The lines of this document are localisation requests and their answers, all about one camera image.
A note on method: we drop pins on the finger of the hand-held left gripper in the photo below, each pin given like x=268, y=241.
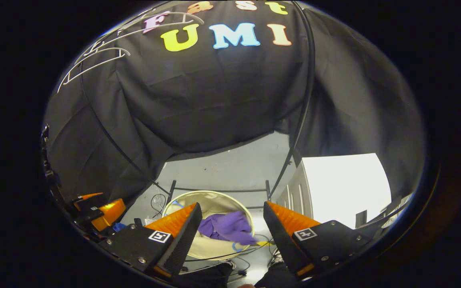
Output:
x=110, y=214
x=92, y=203

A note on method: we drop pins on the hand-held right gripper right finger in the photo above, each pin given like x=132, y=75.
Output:
x=280, y=240

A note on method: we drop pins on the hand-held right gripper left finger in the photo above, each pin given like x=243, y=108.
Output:
x=182, y=244

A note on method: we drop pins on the purple ribbed jacket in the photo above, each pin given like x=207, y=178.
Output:
x=226, y=226

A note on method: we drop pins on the cream round laundry hamper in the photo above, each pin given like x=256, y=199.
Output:
x=214, y=200

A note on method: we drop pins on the black metal clothes rack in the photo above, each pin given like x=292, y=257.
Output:
x=268, y=190

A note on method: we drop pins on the white plastic clothes hanger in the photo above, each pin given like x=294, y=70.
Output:
x=126, y=52
x=200, y=19

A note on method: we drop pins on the person's right leg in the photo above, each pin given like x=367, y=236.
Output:
x=276, y=278

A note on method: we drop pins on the person's leg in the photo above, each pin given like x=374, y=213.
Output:
x=206, y=278
x=276, y=278

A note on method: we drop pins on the person's left leg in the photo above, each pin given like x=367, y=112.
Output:
x=206, y=278

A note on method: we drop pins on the white cabinet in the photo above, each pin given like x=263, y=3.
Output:
x=342, y=188

